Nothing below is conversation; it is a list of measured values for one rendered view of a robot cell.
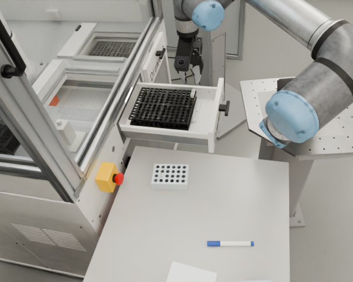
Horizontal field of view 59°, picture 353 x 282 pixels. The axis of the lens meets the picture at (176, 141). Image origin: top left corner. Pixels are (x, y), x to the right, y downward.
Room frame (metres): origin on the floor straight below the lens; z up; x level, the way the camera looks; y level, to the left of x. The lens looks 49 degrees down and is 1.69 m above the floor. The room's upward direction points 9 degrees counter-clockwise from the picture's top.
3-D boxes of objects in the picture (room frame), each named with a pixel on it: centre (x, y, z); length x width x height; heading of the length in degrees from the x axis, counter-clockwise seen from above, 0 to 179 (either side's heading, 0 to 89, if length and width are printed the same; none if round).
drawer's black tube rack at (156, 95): (0.87, 0.03, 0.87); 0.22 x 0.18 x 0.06; 71
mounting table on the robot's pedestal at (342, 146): (0.86, -0.52, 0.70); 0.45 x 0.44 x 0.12; 83
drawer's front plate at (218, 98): (0.81, -0.16, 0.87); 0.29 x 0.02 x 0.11; 161
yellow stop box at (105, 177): (0.60, 0.23, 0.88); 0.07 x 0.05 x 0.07; 161
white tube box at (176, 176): (0.63, 0.04, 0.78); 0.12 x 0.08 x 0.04; 78
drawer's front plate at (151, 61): (1.21, 0.04, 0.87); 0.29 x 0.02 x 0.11; 161
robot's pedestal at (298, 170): (0.86, -0.50, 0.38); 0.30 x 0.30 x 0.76; 83
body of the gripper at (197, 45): (0.91, -0.09, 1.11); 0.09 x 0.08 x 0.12; 161
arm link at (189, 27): (0.90, -0.09, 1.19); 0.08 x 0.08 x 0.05
